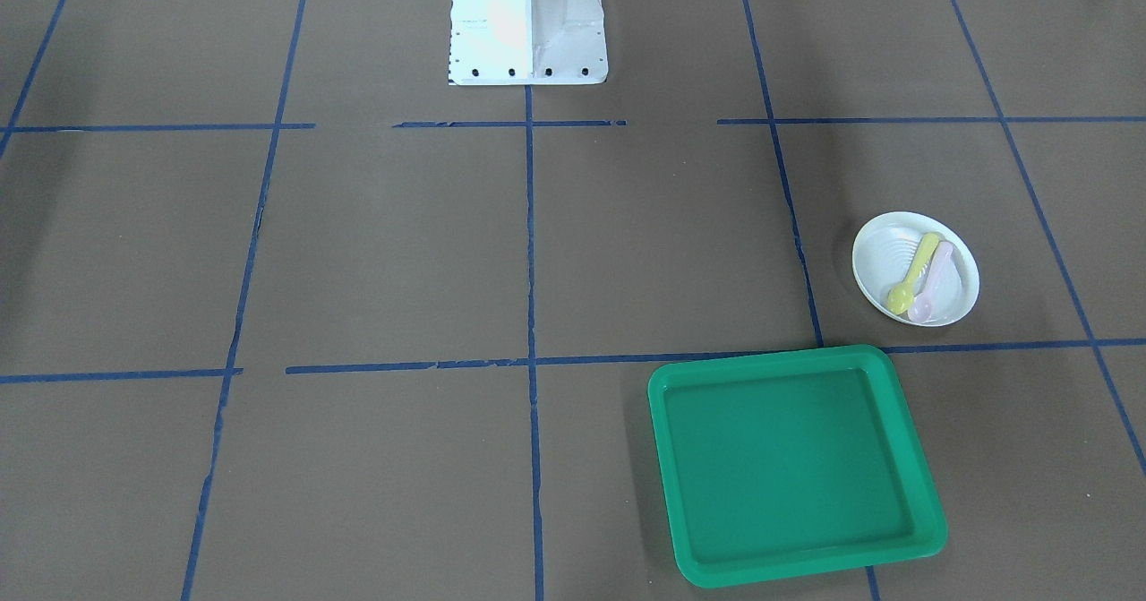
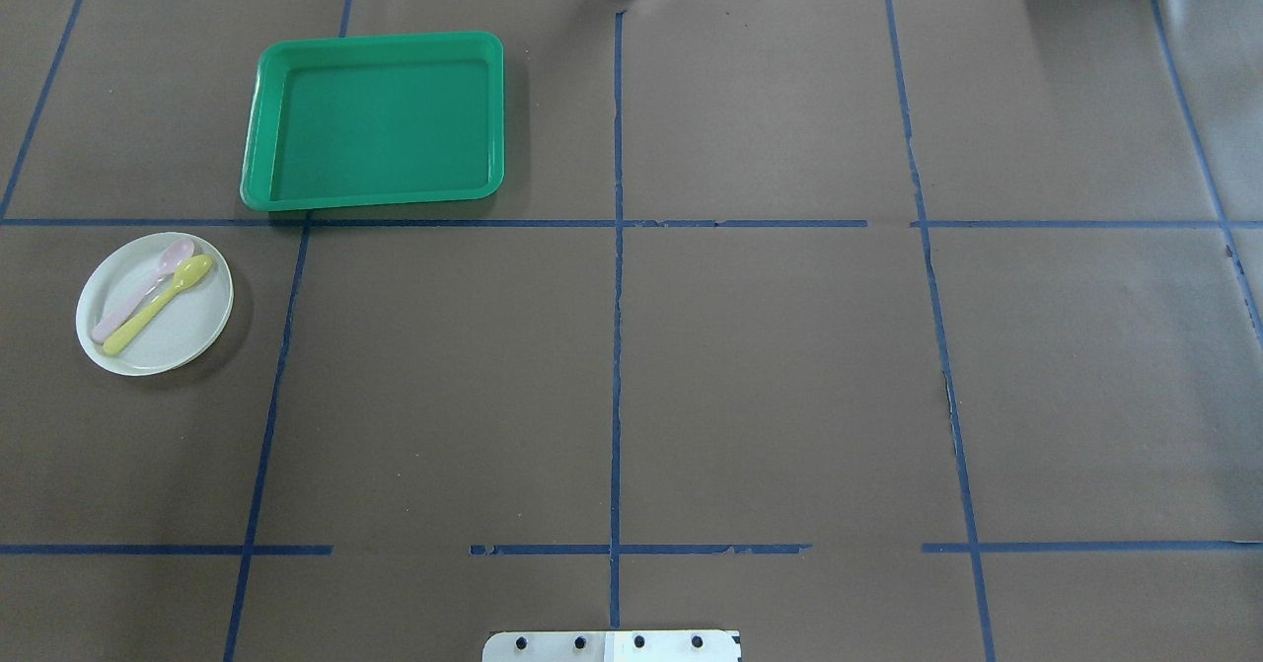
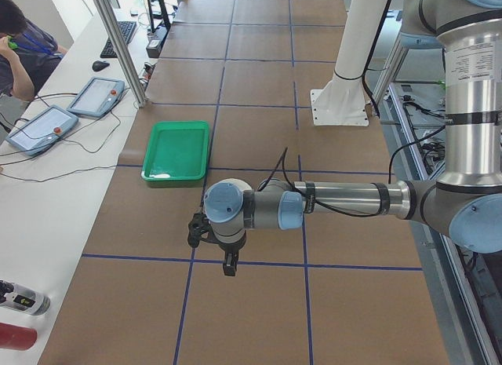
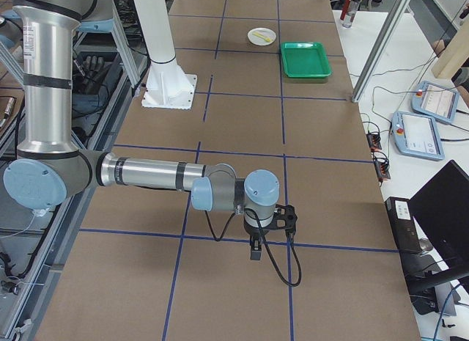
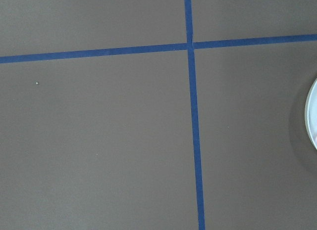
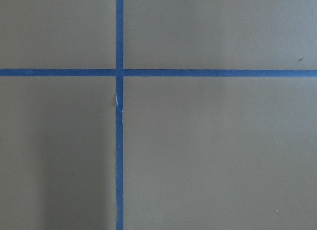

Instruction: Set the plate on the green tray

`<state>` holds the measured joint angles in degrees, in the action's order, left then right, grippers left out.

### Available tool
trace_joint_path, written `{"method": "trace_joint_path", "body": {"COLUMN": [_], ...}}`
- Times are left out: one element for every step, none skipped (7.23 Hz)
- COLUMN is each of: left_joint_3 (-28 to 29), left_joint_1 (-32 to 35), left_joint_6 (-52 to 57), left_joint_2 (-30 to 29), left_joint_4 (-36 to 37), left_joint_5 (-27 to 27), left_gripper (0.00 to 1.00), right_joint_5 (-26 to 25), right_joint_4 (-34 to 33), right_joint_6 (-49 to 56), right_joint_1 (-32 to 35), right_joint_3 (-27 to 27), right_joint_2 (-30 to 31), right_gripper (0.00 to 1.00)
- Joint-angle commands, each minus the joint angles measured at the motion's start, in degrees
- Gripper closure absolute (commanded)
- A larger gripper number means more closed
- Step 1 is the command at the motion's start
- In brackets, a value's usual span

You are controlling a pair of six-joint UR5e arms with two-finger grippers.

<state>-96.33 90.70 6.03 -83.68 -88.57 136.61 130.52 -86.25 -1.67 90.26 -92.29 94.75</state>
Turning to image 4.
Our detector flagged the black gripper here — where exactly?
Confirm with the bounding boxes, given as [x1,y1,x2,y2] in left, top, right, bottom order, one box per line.
[243,223,265,261]

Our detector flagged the white round plate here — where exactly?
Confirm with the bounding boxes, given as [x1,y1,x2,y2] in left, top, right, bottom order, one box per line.
[247,27,277,46]

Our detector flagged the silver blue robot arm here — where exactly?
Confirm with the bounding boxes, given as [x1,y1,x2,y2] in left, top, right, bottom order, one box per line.
[3,0,279,260]

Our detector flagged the black box with labels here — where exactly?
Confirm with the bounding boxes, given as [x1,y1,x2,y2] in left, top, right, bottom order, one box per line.
[385,197,422,254]

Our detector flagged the near orange black connector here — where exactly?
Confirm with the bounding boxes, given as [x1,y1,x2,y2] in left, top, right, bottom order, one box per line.
[372,151,391,183]

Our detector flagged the orange black connector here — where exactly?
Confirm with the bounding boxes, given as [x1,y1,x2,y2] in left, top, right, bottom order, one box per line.
[372,151,391,183]
[366,131,382,151]

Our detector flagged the far orange black connector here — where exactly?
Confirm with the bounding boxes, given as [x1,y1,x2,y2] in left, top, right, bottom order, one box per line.
[366,131,382,151]

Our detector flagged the black monitor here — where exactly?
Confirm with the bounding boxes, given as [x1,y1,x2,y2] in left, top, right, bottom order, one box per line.
[407,160,468,294]

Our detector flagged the near blue teach pendant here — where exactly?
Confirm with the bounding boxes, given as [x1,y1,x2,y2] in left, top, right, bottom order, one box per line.
[391,111,445,161]

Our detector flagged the blue teach pendant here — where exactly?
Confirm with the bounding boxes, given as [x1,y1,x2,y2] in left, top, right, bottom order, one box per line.
[411,81,460,125]
[391,111,445,161]

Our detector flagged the green plastic tray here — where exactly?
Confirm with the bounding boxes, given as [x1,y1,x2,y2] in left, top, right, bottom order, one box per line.
[280,42,332,78]

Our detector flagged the yellow plastic spoon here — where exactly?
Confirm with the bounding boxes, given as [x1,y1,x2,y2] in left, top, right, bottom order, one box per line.
[253,32,272,43]

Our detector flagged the far blue teach pendant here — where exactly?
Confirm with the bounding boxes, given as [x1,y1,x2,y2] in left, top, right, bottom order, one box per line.
[411,81,460,125]

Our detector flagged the black glove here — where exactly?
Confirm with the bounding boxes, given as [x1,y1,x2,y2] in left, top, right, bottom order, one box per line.
[78,55,108,95]

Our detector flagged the wooden beam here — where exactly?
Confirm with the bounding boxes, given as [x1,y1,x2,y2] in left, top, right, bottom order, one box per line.
[432,18,468,79]

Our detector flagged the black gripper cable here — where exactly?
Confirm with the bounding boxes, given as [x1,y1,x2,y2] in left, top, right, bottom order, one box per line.
[203,207,303,287]

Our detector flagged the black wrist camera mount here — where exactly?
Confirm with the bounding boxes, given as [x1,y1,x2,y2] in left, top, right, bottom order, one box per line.
[265,204,298,236]

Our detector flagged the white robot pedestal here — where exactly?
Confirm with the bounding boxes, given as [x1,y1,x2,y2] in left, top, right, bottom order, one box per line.
[133,0,197,110]

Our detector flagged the blue cable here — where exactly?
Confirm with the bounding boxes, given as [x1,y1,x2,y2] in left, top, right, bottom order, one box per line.
[432,282,461,341]

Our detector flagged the aluminium frame post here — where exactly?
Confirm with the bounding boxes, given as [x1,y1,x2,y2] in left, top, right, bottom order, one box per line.
[351,0,410,103]

